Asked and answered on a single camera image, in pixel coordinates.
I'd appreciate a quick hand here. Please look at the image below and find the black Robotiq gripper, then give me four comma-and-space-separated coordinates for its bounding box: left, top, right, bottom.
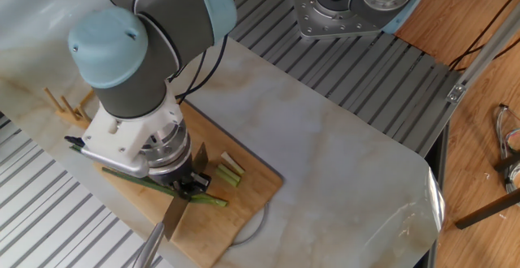
148, 148, 214, 201

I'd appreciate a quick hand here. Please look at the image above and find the steel kitchen knife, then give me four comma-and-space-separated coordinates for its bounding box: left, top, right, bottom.
122, 142, 210, 268

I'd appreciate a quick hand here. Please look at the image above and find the green garlic stalk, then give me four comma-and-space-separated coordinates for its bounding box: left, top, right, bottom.
67, 136, 230, 208

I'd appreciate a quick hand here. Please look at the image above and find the short green garlic piece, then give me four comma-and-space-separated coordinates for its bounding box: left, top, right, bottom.
214, 169, 241, 188

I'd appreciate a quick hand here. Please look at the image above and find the bamboo cutting board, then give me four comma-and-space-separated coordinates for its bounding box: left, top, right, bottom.
91, 110, 285, 267

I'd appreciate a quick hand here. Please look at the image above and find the wooden slotted rack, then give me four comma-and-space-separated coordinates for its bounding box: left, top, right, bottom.
43, 88, 98, 128

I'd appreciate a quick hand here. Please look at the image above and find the white marble pattern mat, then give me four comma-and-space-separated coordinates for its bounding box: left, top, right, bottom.
0, 0, 446, 268

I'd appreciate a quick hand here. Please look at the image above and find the black bar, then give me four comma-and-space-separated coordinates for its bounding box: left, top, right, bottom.
454, 192, 520, 231

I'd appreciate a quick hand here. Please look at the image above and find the metal wire board loop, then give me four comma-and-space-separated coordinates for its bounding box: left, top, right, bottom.
234, 203, 271, 244

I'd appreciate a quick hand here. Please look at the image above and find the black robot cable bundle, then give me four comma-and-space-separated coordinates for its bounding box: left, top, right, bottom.
175, 32, 232, 100

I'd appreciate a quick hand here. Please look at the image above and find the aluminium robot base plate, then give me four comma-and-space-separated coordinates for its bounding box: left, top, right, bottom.
293, 0, 384, 41

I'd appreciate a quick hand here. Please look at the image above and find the black floor cable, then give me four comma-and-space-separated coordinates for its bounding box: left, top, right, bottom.
449, 6, 520, 71

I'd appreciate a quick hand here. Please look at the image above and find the aluminium frame post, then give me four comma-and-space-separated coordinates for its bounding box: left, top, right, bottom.
445, 23, 520, 103

